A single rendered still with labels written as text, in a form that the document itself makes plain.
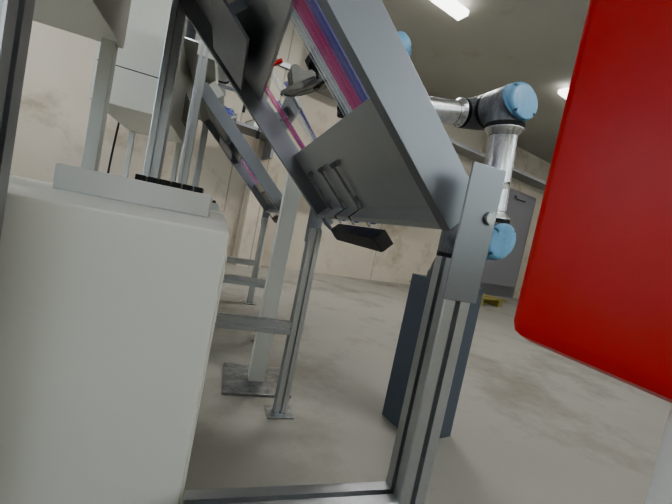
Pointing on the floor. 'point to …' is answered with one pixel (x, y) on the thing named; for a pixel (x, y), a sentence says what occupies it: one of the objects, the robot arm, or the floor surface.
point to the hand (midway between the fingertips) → (287, 94)
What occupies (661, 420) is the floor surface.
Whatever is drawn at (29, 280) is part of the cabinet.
